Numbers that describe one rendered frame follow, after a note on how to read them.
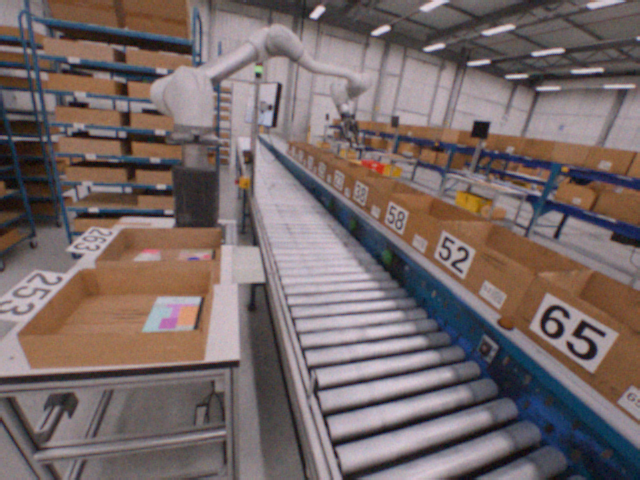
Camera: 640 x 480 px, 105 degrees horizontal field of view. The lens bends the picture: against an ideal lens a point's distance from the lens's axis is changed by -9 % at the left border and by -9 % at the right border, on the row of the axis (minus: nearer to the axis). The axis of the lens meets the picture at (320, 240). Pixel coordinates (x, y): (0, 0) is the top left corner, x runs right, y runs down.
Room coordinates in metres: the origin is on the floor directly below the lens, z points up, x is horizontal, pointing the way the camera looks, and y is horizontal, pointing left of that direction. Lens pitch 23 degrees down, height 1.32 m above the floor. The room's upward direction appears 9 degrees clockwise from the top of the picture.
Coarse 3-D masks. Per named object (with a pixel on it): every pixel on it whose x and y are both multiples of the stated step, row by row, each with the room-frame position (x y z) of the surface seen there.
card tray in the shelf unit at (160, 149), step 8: (136, 144) 1.94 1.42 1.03; (144, 144) 1.95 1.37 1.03; (152, 144) 1.97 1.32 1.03; (160, 144) 1.99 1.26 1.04; (168, 144) 2.27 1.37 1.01; (176, 144) 2.28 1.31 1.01; (136, 152) 1.94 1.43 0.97; (144, 152) 1.95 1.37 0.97; (152, 152) 1.97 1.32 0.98; (160, 152) 1.98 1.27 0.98; (168, 152) 2.00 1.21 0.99; (176, 152) 2.02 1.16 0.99
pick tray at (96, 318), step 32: (64, 288) 0.53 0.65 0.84; (96, 288) 0.62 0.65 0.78; (128, 288) 0.66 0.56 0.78; (160, 288) 0.68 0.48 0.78; (192, 288) 0.71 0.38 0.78; (32, 320) 0.41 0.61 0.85; (64, 320) 0.50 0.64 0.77; (96, 320) 0.52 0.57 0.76; (128, 320) 0.55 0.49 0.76; (32, 352) 0.36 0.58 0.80; (64, 352) 0.38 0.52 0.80; (96, 352) 0.40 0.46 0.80; (128, 352) 0.42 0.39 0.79; (160, 352) 0.44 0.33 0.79; (192, 352) 0.46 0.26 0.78
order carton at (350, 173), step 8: (336, 168) 2.04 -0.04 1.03; (344, 168) 2.11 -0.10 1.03; (352, 168) 2.13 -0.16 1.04; (360, 168) 2.16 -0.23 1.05; (344, 176) 1.88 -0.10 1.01; (352, 176) 1.76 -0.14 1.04; (360, 176) 1.73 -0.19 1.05; (368, 176) 2.17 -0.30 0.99; (376, 176) 2.05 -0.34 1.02; (384, 176) 1.95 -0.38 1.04; (344, 184) 1.86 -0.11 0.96; (352, 184) 1.74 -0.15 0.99; (344, 192) 1.84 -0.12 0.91; (352, 192) 1.72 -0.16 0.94
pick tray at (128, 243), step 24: (120, 240) 0.88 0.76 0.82; (144, 240) 0.95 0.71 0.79; (168, 240) 0.98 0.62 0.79; (192, 240) 1.02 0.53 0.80; (216, 240) 1.05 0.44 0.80; (96, 264) 0.67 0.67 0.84; (120, 264) 0.69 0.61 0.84; (144, 264) 0.72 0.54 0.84; (168, 264) 0.74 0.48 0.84; (192, 264) 0.77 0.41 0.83; (216, 264) 0.80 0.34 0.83
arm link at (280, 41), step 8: (272, 32) 1.55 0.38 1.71; (280, 32) 1.54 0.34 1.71; (288, 32) 1.57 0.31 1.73; (272, 40) 1.55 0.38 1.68; (280, 40) 1.55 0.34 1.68; (288, 40) 1.57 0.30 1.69; (296, 40) 1.61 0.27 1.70; (272, 48) 1.60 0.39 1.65; (280, 48) 1.58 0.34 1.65; (288, 48) 1.58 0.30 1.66; (296, 48) 1.61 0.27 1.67; (280, 56) 1.65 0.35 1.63; (288, 56) 1.63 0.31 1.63; (296, 56) 1.64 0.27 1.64
